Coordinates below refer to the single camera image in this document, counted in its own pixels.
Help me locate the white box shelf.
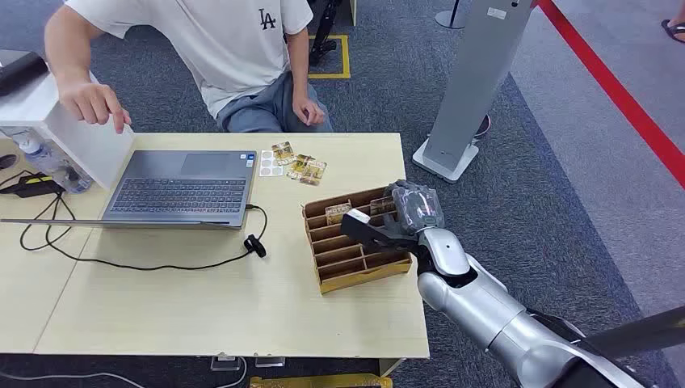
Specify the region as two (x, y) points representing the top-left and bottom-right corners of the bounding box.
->
(0, 48), (137, 192)

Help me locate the brown cardboard slot organizer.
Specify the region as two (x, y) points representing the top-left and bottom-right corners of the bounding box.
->
(302, 185), (414, 296)

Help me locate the light wooden desk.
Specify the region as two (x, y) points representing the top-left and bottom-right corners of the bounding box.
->
(0, 137), (111, 355)
(34, 132), (431, 377)

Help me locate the foot in black sandal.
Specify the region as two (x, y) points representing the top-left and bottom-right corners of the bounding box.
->
(660, 2), (685, 45)

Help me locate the person's right hand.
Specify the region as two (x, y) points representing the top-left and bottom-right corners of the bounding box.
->
(57, 78), (132, 135)

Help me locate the person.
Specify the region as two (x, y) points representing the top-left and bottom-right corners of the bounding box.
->
(44, 0), (334, 135)

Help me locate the black power adapter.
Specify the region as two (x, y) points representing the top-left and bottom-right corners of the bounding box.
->
(0, 173), (67, 200)

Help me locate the yellow cardboard piece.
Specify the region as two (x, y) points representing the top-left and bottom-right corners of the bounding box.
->
(248, 373), (394, 388)

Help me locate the black tripod stand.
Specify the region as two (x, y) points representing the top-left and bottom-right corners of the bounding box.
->
(309, 0), (344, 66)

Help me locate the black pole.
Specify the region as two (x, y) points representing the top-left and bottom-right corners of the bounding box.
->
(582, 306), (685, 361)

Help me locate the black pouch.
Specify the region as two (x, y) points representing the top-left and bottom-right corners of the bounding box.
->
(0, 51), (50, 98)

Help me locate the person's left hand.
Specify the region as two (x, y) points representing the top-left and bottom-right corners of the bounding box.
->
(292, 95), (326, 128)

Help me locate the white cable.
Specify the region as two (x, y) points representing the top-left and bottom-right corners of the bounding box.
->
(0, 355), (249, 388)

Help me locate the white round sticker sheet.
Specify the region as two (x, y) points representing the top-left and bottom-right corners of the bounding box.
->
(258, 150), (284, 179)

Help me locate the black laptop power cable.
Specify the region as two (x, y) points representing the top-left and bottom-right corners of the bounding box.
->
(19, 188), (269, 272)

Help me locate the red barrier belt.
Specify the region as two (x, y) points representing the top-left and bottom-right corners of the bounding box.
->
(536, 0), (685, 189)

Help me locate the silver stanchion base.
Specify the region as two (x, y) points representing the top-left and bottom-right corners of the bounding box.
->
(434, 0), (473, 30)

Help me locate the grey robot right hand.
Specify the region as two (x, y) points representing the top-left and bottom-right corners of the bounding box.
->
(340, 180), (446, 254)

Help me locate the clear plastic water bottle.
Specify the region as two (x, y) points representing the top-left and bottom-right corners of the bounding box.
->
(9, 129), (95, 195)

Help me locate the grey open laptop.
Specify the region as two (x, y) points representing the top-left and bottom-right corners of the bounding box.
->
(0, 149), (258, 232)

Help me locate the grey kiosk stand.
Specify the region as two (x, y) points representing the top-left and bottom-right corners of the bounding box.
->
(411, 0), (536, 185)

